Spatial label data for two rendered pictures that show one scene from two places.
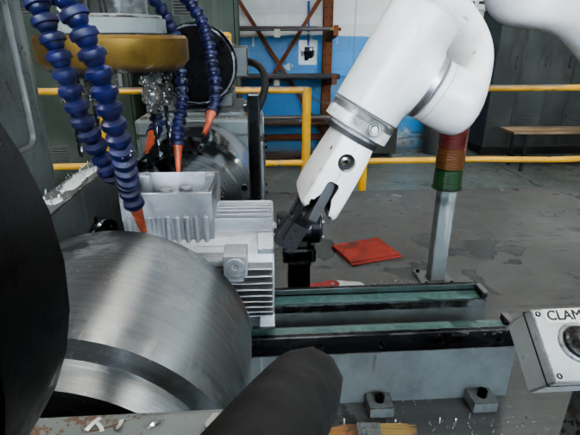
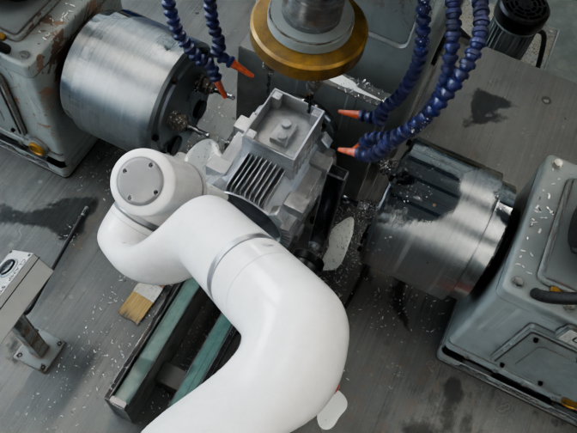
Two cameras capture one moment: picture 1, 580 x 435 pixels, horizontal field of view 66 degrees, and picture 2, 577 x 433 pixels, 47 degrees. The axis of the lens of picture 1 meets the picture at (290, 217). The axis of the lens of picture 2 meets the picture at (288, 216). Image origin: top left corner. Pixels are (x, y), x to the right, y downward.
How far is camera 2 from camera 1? 123 cm
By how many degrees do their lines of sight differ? 80
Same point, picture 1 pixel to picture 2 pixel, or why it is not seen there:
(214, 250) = (235, 158)
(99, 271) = (134, 48)
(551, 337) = (20, 256)
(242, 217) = (241, 171)
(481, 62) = (110, 240)
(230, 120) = (515, 253)
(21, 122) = (401, 28)
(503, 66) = not seen: outside the picture
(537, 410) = (88, 422)
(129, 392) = (74, 54)
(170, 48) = (258, 51)
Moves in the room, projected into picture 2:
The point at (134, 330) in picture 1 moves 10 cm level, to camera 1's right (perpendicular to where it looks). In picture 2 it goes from (93, 54) to (56, 92)
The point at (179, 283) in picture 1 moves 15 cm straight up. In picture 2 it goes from (124, 81) to (112, 17)
